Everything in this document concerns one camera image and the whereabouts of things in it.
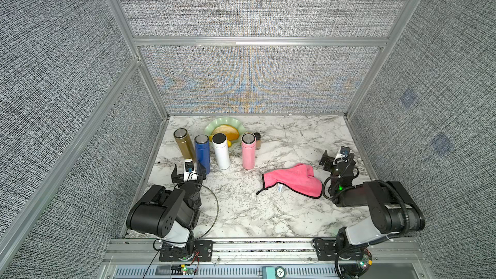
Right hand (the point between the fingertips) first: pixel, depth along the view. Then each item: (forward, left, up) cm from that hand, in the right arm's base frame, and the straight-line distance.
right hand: (337, 148), depth 90 cm
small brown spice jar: (+7, +37, -3) cm, 38 cm away
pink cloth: (-12, +19, -6) cm, 23 cm away
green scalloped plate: (+24, +53, -7) cm, 59 cm away
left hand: (-7, +67, +1) cm, 68 cm away
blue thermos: (-4, +61, +5) cm, 62 cm away
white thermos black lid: (-3, +53, +10) cm, 54 cm away
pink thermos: (-2, +41, +9) cm, 42 cm away
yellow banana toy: (+9, +52, -7) cm, 53 cm away
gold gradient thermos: (0, +70, +4) cm, 70 cm away
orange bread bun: (+15, +51, -6) cm, 54 cm away
